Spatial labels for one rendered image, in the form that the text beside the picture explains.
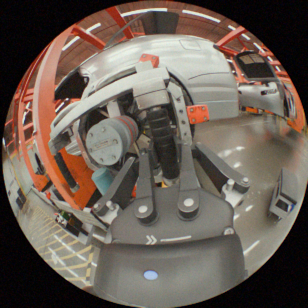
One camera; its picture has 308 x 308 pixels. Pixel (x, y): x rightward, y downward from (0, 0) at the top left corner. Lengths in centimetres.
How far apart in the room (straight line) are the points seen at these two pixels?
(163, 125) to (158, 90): 6
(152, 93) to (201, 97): 66
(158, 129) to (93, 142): 21
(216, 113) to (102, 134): 78
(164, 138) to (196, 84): 69
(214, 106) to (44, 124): 114
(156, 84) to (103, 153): 23
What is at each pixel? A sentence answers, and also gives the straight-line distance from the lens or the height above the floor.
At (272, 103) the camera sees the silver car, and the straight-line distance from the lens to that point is 251.
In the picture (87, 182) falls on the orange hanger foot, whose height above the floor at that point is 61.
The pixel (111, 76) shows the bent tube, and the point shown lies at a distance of 23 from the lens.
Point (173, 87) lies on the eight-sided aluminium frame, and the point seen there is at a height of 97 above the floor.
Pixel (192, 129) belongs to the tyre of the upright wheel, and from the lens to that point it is 50.
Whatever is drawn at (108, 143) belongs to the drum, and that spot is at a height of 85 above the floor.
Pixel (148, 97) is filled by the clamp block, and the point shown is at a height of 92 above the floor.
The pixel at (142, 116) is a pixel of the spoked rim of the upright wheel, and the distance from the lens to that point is 49.
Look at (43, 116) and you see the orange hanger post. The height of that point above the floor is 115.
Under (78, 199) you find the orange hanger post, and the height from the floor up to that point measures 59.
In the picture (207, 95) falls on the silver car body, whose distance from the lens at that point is 83.
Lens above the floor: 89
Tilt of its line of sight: 24 degrees down
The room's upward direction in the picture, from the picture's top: 16 degrees counter-clockwise
